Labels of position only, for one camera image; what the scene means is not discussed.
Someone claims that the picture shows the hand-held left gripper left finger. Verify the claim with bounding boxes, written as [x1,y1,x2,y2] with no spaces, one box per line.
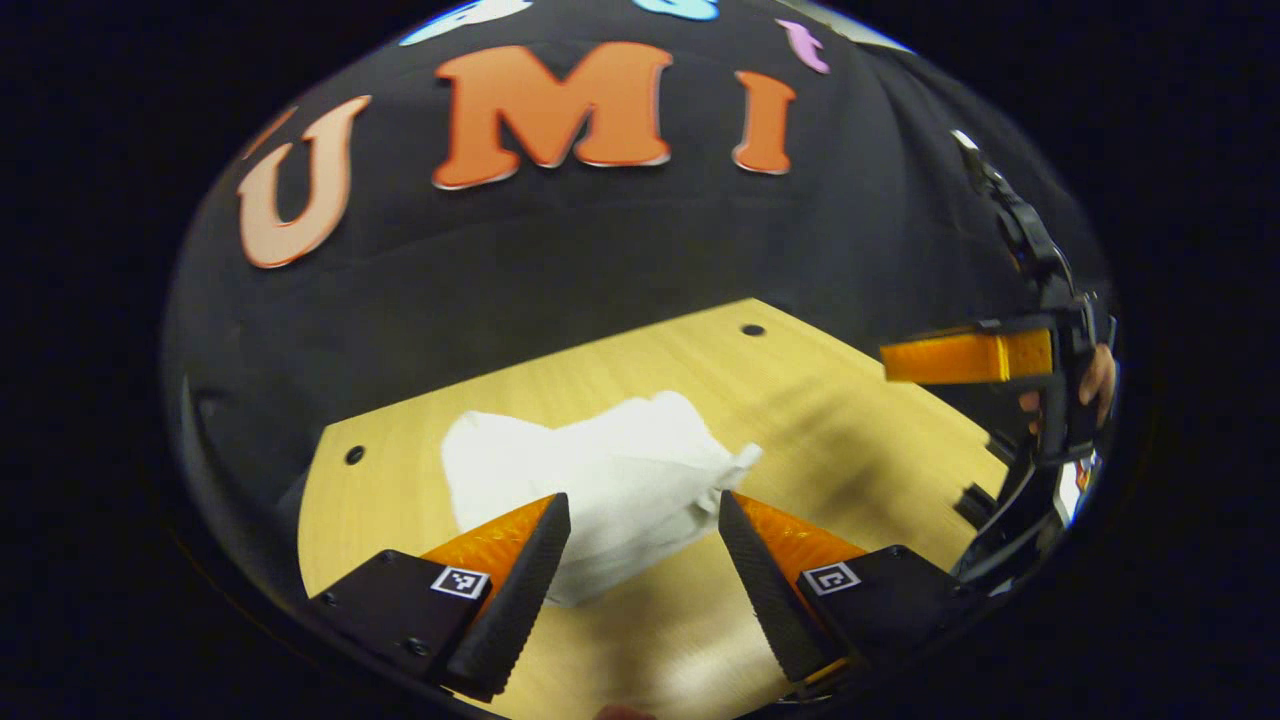
[308,492,572,703]

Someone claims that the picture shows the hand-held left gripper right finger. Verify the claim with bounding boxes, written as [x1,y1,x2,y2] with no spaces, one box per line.
[718,490,976,693]

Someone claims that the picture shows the white jeans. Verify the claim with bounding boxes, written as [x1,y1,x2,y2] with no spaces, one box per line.
[441,390,763,608]

